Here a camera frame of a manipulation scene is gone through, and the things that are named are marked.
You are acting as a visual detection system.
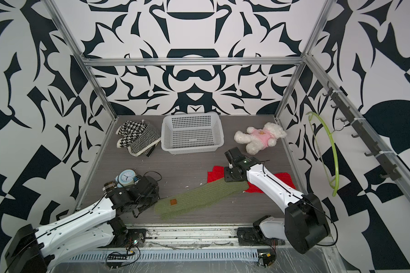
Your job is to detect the green knitted scarf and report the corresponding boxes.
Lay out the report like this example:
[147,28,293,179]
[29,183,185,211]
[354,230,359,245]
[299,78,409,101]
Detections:
[154,178,249,220]

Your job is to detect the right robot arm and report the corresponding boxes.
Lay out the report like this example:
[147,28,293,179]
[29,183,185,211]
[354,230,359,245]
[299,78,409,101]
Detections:
[224,147,330,254]

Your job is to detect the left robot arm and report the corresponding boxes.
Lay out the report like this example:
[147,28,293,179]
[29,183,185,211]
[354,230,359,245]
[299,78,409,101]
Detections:
[5,175,159,273]

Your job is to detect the red knitted scarf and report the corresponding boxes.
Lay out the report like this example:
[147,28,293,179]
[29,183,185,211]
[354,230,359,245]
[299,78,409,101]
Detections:
[207,165,297,194]

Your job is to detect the black white houndstooth scarf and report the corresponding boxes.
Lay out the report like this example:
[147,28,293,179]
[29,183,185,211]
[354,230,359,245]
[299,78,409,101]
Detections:
[116,119,161,157]

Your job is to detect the white plastic basket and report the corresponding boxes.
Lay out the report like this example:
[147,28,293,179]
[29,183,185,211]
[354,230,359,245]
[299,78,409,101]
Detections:
[161,113,224,155]

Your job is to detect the light blue alarm clock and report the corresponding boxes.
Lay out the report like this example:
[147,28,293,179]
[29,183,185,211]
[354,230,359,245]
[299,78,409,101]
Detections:
[115,169,138,188]

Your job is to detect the white teddy bear pink shirt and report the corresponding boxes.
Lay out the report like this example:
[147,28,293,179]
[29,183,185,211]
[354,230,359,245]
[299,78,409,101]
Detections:
[234,122,287,155]

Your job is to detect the black connector hub left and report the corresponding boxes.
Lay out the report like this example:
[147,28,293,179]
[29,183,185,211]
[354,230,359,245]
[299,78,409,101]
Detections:
[105,251,129,263]

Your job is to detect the black connector hub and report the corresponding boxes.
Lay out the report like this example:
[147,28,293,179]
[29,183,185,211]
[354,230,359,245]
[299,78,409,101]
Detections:
[257,253,276,268]
[105,251,129,263]

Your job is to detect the green clothes hanger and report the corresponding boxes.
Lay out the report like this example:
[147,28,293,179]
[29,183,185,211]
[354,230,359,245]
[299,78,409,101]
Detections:
[306,111,340,197]

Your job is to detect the black connector hub right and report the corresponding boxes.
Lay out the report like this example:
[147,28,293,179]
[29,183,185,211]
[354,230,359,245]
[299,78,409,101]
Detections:
[257,253,276,268]

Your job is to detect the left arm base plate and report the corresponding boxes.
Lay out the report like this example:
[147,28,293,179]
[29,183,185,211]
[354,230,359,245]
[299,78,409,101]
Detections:
[115,228,148,248]

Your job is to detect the white slotted cable duct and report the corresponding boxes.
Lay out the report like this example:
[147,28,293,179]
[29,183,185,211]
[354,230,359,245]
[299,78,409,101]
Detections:
[68,249,259,263]

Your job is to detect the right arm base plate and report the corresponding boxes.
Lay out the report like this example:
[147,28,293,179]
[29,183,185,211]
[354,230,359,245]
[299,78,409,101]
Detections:
[236,227,286,247]

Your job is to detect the grey wall hook rail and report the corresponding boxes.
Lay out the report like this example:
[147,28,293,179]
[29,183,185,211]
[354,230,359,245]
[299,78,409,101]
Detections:
[324,81,402,181]

